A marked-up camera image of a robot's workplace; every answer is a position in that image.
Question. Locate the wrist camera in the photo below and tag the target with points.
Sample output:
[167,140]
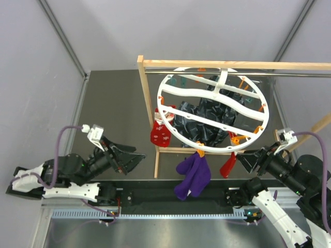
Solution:
[286,138]
[94,134]

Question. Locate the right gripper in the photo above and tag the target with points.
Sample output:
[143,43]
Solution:
[249,158]

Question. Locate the grey cable duct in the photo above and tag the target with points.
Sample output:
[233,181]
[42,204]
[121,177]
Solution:
[236,214]

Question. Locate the clear plastic bin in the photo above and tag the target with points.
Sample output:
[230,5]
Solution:
[269,108]

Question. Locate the purple sock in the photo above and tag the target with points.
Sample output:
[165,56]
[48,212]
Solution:
[197,176]

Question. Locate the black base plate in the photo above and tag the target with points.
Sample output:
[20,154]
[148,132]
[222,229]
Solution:
[158,197]

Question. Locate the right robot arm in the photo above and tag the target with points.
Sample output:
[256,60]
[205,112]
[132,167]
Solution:
[304,178]

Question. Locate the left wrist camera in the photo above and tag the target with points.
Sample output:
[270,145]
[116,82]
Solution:
[94,134]

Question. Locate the red snowflake sock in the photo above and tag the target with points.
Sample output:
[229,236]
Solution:
[229,164]

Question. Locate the red santa sock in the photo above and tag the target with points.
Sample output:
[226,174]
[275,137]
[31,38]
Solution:
[160,135]

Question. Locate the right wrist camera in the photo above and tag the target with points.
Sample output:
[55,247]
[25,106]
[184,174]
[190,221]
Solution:
[286,138]

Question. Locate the white round clip hanger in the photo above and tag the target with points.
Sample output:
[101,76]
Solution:
[213,111]

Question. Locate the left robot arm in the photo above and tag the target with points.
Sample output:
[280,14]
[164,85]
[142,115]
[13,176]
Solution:
[75,175]

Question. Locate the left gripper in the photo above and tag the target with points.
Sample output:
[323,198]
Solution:
[122,161]

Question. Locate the wooden rack frame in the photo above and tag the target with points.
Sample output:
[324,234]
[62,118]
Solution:
[239,93]

